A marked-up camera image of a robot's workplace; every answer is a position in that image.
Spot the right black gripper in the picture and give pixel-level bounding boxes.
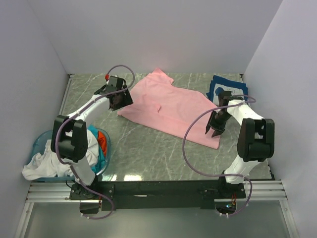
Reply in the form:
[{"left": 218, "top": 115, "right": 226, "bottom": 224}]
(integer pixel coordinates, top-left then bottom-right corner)
[{"left": 206, "top": 111, "right": 232, "bottom": 137}]

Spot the pink t shirt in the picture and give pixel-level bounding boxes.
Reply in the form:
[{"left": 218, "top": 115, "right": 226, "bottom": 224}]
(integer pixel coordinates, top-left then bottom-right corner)
[{"left": 117, "top": 68, "right": 220, "bottom": 149}]

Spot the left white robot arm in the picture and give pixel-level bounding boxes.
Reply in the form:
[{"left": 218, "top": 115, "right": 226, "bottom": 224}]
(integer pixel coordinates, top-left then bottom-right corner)
[{"left": 51, "top": 75, "right": 133, "bottom": 199}]

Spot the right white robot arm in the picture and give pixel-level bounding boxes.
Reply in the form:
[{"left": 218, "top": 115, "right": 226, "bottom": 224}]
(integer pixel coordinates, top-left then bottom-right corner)
[{"left": 206, "top": 91, "right": 275, "bottom": 198}]

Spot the orange t shirt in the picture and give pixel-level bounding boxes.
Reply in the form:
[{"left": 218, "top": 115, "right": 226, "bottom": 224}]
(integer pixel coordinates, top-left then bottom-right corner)
[{"left": 97, "top": 131, "right": 107, "bottom": 155}]

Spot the folded blue printed t shirt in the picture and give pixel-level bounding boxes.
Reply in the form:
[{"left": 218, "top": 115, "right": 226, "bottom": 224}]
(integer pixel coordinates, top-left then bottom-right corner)
[{"left": 206, "top": 75, "right": 248, "bottom": 106}]

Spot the teal t shirt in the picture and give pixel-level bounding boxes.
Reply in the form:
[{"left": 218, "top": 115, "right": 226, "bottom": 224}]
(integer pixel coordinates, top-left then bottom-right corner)
[{"left": 88, "top": 124, "right": 110, "bottom": 174}]

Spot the blue plastic laundry basket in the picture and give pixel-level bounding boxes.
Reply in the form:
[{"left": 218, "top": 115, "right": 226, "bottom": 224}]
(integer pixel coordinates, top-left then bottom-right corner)
[{"left": 29, "top": 128, "right": 111, "bottom": 182}]

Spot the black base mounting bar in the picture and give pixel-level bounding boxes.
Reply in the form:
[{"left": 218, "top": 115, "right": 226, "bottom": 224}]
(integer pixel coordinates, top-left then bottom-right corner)
[{"left": 69, "top": 179, "right": 246, "bottom": 214}]

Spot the white t shirt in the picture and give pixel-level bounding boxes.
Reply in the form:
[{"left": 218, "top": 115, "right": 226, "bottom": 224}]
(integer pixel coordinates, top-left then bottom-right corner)
[{"left": 22, "top": 130, "right": 99, "bottom": 180}]

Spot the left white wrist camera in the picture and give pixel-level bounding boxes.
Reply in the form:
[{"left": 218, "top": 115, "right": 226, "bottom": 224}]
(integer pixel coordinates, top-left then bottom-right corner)
[{"left": 105, "top": 74, "right": 117, "bottom": 82}]

